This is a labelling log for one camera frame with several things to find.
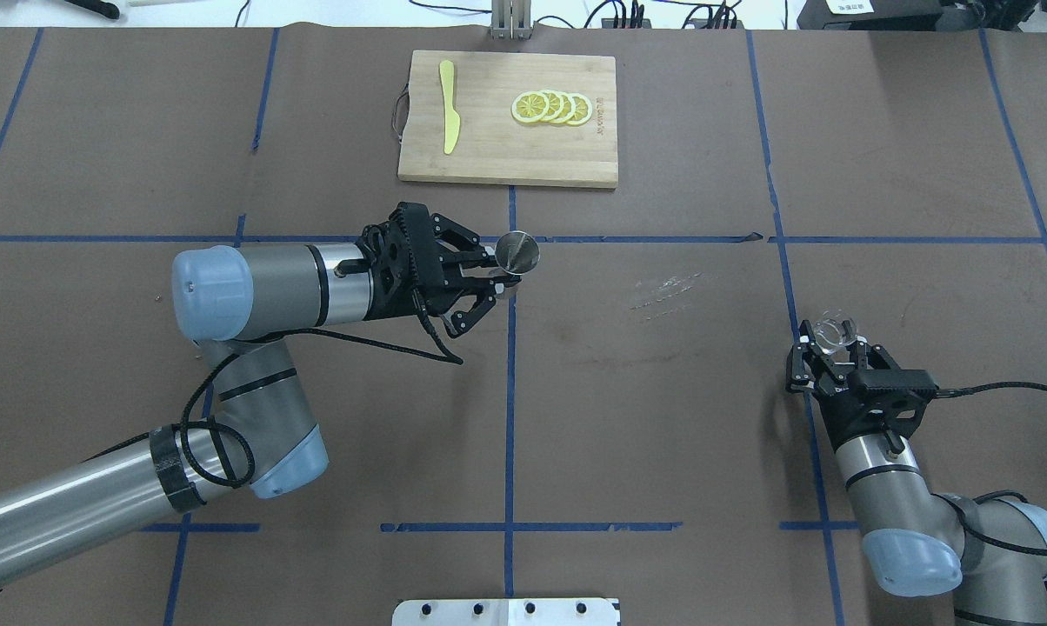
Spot clear shot glass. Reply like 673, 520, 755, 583
810, 309, 860, 356

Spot yellow plastic knife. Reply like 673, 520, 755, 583
437, 59, 461, 155

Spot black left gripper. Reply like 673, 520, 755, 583
362, 202, 503, 338

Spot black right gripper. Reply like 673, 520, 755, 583
784, 318, 938, 449

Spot lemon slices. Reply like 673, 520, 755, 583
509, 89, 596, 127

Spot aluminium frame post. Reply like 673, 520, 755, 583
489, 0, 534, 41

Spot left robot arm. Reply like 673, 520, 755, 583
0, 203, 532, 591

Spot wooden cutting board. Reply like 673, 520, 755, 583
397, 49, 619, 191

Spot steel double jigger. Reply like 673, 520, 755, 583
489, 230, 541, 300

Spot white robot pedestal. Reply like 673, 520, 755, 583
391, 597, 622, 625

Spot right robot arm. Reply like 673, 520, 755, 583
785, 318, 1047, 625

